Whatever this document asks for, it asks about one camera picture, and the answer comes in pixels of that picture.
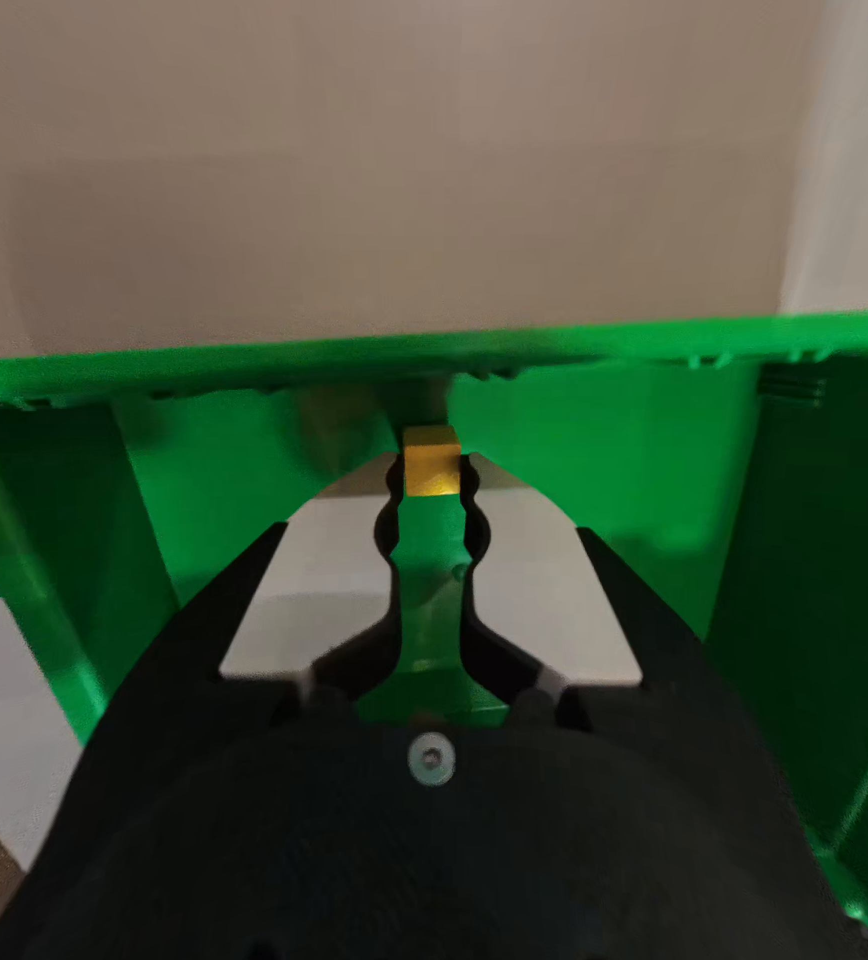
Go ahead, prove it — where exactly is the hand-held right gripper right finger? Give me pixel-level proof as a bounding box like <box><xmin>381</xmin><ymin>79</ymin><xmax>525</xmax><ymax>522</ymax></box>
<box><xmin>460</xmin><ymin>451</ymin><xmax>645</xmax><ymax>710</ymax></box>

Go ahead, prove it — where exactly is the green plastic bin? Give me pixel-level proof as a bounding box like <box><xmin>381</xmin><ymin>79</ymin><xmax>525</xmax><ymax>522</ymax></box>
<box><xmin>0</xmin><ymin>311</ymin><xmax>868</xmax><ymax>946</ymax></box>

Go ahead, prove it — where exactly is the yellow cube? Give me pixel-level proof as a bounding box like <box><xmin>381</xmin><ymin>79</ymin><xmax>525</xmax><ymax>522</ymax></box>
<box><xmin>402</xmin><ymin>426</ymin><xmax>463</xmax><ymax>498</ymax></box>

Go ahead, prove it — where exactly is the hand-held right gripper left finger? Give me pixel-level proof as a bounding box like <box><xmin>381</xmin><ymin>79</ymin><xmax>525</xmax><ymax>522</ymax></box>
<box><xmin>218</xmin><ymin>450</ymin><xmax>405</xmax><ymax>706</ymax></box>

